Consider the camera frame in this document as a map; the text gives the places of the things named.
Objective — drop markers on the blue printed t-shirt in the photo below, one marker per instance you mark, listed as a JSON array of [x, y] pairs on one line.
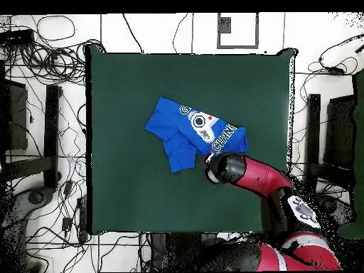
[[170, 130]]

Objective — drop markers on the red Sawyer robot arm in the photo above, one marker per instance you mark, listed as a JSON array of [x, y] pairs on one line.
[[261, 176]]

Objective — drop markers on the dark green table cloth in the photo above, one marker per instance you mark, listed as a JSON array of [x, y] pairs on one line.
[[142, 199]]

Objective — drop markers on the dark square floor tag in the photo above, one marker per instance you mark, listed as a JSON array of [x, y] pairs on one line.
[[224, 25]]

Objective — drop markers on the black box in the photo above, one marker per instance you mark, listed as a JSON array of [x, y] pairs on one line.
[[339, 130], [14, 113]]

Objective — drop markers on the gray office chair base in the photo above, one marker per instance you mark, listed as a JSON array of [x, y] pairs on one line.
[[338, 209], [37, 196]]

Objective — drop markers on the black power strip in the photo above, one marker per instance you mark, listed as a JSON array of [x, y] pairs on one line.
[[82, 219], [17, 37]]

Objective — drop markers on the black power adapter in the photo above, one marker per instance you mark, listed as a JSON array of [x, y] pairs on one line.
[[66, 223], [68, 187]]

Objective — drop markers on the green cloth on side table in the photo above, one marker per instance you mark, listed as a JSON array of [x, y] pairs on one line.
[[359, 142]]

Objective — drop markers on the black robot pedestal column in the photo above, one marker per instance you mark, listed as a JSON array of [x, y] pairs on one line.
[[176, 250]]

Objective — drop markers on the black stand frame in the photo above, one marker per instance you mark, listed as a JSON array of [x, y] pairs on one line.
[[312, 128], [51, 128]]

